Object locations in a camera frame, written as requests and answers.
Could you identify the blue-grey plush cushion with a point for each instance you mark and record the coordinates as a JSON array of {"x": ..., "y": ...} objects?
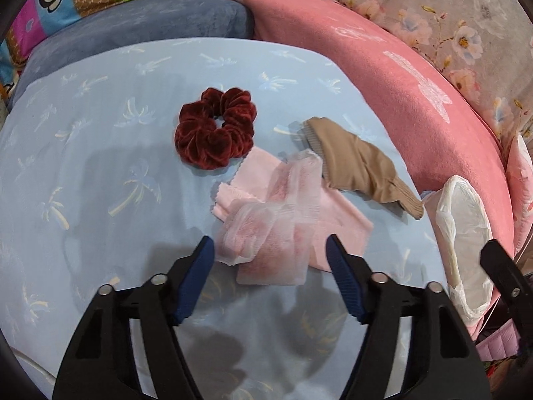
[{"x": 134, "y": 22}]

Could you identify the pink towel blanket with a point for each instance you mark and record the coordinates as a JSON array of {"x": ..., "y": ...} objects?
[{"x": 435, "y": 130}]

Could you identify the white translucent wipe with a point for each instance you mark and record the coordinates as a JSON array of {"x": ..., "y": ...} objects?
[{"x": 270, "y": 240}]

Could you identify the pink cartoon small pillow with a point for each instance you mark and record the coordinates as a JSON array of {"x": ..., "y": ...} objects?
[{"x": 519, "y": 177}]

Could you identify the pink puffer jacket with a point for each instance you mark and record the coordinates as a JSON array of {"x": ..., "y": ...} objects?
[{"x": 503, "y": 343}]

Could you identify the white-lined trash bin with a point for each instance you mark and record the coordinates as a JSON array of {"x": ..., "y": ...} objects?
[{"x": 462, "y": 228}]

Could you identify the finger of the black right gripper das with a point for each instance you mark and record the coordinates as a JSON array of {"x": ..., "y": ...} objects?
[{"x": 514, "y": 290}]

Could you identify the dark red velvet scrunchie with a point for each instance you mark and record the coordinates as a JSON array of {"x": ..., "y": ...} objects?
[{"x": 216, "y": 128}]

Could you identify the tan nylon sock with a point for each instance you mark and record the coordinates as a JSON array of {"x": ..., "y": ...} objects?
[{"x": 352, "y": 164}]

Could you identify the grey floral bed sheet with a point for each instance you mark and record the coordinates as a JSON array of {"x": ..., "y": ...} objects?
[{"x": 482, "y": 47}]

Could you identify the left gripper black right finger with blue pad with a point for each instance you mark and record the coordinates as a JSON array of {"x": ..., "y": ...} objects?
[{"x": 442, "y": 362}]

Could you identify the pink cleaning cloth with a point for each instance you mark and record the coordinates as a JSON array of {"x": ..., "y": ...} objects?
[{"x": 337, "y": 215}]

